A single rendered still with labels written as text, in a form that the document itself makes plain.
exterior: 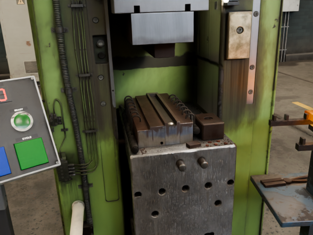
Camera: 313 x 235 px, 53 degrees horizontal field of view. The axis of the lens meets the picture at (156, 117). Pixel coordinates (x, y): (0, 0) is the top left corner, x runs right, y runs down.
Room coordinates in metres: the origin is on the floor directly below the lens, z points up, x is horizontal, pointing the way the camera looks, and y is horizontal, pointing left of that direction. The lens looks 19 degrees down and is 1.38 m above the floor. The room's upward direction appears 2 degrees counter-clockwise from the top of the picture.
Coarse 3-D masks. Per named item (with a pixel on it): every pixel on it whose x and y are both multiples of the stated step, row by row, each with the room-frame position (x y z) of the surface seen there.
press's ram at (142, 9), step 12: (108, 0) 1.33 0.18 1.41; (120, 0) 1.00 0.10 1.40; (132, 0) 1.00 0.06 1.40; (144, 0) 1.01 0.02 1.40; (156, 0) 1.02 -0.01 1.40; (168, 0) 1.02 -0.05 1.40; (180, 0) 1.03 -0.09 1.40; (192, 0) 1.04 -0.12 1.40; (204, 0) 1.04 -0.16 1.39; (120, 12) 1.00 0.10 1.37; (132, 12) 1.00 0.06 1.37; (144, 12) 1.01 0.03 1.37; (156, 12) 1.02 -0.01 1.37
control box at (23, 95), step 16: (0, 80) 0.87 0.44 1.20; (16, 80) 0.89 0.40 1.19; (32, 80) 0.91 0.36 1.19; (0, 96) 0.84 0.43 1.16; (16, 96) 0.86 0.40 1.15; (32, 96) 0.89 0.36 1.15; (0, 112) 0.82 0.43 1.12; (16, 112) 0.84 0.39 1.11; (32, 112) 0.86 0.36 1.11; (0, 128) 0.80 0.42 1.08; (16, 128) 0.81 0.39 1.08; (32, 128) 0.83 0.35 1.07; (48, 128) 0.85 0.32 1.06; (0, 144) 0.77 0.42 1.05; (48, 144) 0.83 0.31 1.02; (16, 160) 0.77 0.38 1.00; (48, 160) 0.80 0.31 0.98; (16, 176) 0.74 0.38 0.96
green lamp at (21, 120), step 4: (16, 116) 0.83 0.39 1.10; (20, 116) 0.83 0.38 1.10; (24, 116) 0.84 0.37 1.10; (16, 120) 0.82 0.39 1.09; (20, 120) 0.83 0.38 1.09; (24, 120) 0.83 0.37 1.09; (28, 120) 0.84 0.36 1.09; (16, 124) 0.82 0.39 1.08; (20, 124) 0.82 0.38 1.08; (24, 124) 0.83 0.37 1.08; (28, 124) 0.83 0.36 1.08; (20, 128) 0.82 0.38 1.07; (24, 128) 0.82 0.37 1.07
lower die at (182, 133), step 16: (144, 96) 1.41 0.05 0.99; (160, 96) 1.40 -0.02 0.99; (144, 112) 1.17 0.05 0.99; (160, 112) 1.13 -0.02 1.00; (176, 112) 1.15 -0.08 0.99; (144, 128) 1.02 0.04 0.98; (160, 128) 1.02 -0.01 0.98; (176, 128) 1.03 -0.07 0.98; (192, 128) 1.04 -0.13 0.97; (144, 144) 1.01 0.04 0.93; (160, 144) 1.02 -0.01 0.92
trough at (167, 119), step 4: (152, 96) 1.42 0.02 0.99; (156, 96) 1.40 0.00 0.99; (156, 100) 1.35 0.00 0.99; (160, 100) 1.32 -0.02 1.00; (156, 104) 1.29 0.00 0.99; (160, 104) 1.28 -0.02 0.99; (160, 108) 1.23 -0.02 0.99; (164, 108) 1.22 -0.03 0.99; (164, 112) 1.17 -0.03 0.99; (168, 112) 1.16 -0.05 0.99; (164, 116) 1.13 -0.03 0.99; (168, 116) 1.13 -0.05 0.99; (172, 116) 1.09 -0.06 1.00; (168, 120) 1.08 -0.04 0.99; (172, 120) 1.08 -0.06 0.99; (168, 124) 1.04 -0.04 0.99; (172, 124) 1.04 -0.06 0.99; (176, 124) 1.03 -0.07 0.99
